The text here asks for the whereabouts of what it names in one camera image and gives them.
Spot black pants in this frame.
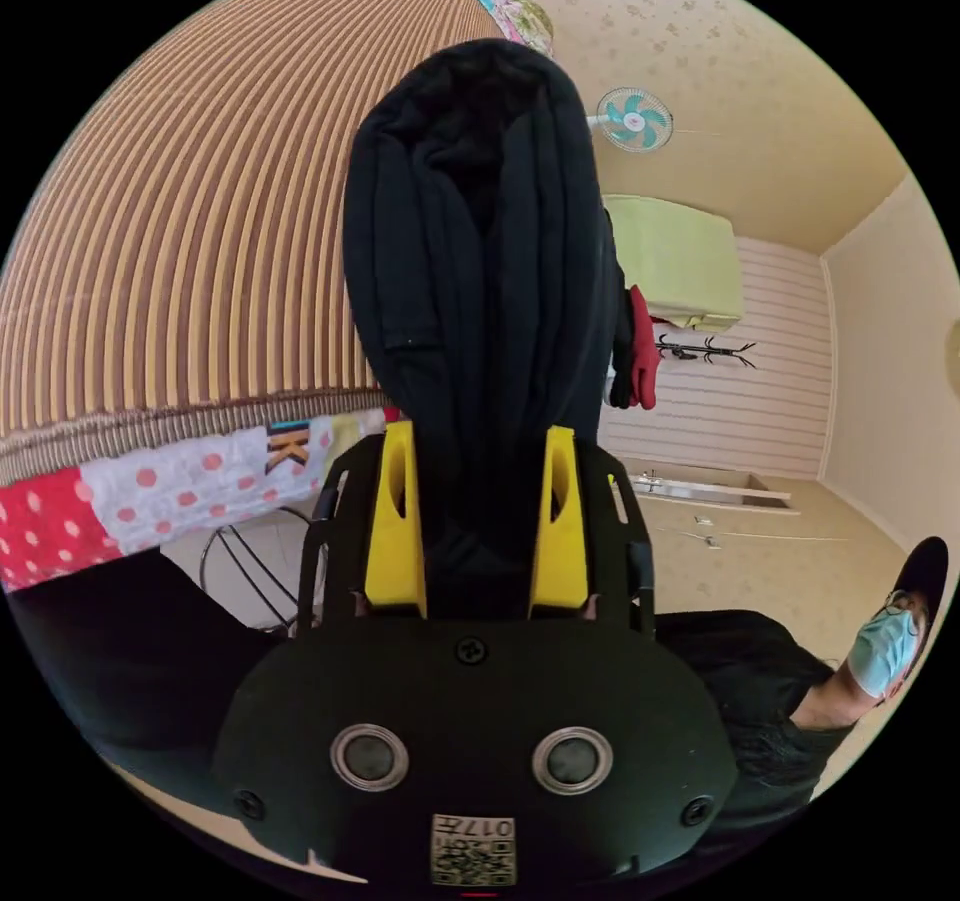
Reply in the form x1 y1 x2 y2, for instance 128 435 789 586
341 38 636 621

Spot black wire stool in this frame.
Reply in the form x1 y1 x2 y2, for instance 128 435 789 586
198 507 331 636

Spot person's body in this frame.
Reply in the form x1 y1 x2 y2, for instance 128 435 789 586
5 536 951 884

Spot white wall fan, teal blades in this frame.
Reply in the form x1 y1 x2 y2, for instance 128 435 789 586
586 85 675 155

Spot bed with striped woven mat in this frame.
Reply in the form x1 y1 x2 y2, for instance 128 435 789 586
0 0 558 595

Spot light green curtain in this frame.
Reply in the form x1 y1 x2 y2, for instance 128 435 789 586
602 193 746 333

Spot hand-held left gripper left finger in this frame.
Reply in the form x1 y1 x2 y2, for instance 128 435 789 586
364 420 430 614

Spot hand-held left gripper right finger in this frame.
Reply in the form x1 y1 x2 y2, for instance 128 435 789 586
527 426 591 613

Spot black coat rack with clothes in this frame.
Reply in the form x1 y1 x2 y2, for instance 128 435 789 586
604 284 759 413

